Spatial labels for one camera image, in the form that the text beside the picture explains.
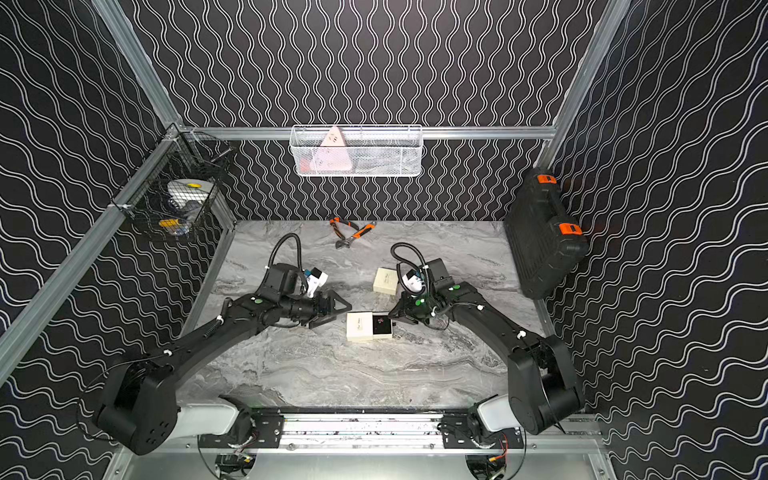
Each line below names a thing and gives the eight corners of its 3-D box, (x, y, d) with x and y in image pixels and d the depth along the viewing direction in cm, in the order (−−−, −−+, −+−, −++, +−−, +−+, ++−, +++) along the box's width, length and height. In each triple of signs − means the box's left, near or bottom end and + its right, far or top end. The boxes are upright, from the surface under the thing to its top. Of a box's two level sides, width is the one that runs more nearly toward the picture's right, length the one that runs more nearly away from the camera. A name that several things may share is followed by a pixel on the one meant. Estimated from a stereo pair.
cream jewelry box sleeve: (372, 290, 103) (371, 284, 100) (378, 272, 108) (378, 266, 105) (393, 295, 102) (393, 290, 99) (399, 277, 106) (400, 271, 104)
